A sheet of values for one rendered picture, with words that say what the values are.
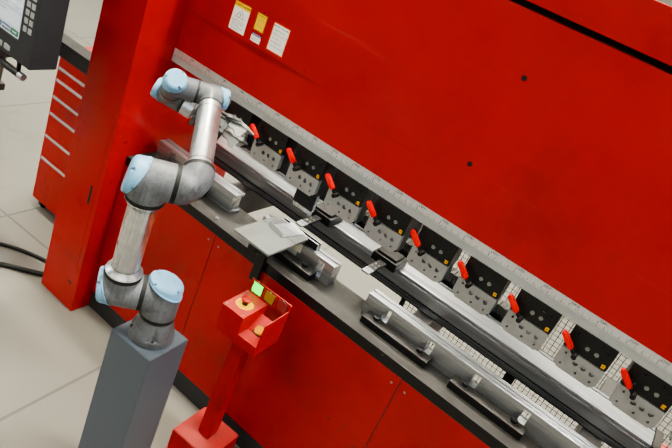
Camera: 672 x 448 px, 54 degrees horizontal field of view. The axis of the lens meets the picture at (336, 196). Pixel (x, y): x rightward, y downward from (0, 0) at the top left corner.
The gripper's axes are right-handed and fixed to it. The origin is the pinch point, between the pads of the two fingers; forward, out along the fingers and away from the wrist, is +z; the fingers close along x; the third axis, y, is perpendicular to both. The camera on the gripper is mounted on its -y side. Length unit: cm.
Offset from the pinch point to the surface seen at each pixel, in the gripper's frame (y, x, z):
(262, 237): 11.7, -34.3, 25.6
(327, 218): -18, -43, 49
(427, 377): 41, -14, 98
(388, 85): -30, 28, 32
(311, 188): -10.3, -20.3, 32.6
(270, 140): -24.2, -25.2, 10.3
